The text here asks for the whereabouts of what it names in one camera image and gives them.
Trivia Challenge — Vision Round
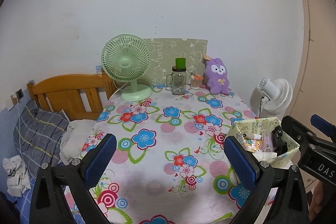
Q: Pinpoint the beige door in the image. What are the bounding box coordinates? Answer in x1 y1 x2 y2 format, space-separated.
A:
293 0 336 122

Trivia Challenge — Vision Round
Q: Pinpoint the white plastic bag bundle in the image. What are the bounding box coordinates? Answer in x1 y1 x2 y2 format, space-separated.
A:
253 151 277 161

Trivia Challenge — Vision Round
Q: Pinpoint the person's right hand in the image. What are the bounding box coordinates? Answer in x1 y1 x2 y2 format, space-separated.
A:
308 182 327 222

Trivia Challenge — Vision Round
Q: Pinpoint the white standing fan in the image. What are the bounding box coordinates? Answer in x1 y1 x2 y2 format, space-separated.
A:
251 77 293 120

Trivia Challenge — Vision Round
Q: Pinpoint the purple plush bunny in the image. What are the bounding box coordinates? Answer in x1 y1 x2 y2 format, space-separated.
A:
203 55 231 95

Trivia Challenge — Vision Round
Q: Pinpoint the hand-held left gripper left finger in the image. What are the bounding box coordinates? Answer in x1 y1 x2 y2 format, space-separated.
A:
29 133 118 224

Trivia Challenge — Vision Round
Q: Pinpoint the colourful snack packet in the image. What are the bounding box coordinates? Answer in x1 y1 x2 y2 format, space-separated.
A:
243 141 263 154

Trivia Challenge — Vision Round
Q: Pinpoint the beige white roll packet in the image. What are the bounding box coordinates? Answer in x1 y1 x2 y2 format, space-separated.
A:
241 132 263 141

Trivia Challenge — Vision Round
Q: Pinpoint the crumpled white cloth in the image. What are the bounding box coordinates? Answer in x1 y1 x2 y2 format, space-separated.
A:
3 156 30 197

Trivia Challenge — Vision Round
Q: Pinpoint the green desk fan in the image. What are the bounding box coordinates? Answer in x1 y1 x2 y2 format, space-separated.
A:
101 34 153 101

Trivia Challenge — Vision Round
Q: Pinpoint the green patterned board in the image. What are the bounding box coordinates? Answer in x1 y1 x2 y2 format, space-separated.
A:
143 38 209 88

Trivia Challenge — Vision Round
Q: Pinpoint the blue checked bed sheet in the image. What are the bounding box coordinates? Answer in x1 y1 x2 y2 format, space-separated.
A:
0 177 37 224

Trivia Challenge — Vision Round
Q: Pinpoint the cotton swab jar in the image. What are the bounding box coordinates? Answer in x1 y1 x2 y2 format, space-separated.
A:
190 75 204 89

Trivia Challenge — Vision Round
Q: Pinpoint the yellow patterned box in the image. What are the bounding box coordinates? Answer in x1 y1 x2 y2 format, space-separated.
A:
226 116 301 184

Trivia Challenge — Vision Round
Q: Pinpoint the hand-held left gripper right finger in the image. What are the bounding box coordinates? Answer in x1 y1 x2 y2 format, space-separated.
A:
224 135 309 224

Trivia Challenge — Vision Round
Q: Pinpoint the white bedding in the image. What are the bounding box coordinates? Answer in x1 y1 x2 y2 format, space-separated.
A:
60 119 96 164

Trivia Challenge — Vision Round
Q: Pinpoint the glass jar mug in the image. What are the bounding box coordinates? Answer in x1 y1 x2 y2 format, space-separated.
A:
167 66 190 95

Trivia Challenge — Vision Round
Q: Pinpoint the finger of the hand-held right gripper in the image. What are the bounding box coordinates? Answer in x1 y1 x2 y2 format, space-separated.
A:
281 115 319 154
310 114 336 142

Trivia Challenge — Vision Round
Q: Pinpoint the wooden bed headboard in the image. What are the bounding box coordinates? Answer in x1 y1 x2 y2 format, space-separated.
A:
27 70 116 121

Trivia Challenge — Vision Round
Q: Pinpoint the wall socket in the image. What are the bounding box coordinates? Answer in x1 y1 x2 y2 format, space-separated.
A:
10 88 24 104

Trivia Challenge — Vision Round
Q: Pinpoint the clear zip bag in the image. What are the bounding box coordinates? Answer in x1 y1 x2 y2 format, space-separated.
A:
260 130 275 152

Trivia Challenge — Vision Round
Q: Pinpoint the black plastic bag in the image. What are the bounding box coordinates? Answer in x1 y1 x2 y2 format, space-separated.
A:
272 126 284 155

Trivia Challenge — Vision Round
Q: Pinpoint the grey plaid pillow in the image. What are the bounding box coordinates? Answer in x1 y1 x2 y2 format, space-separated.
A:
13 100 70 176

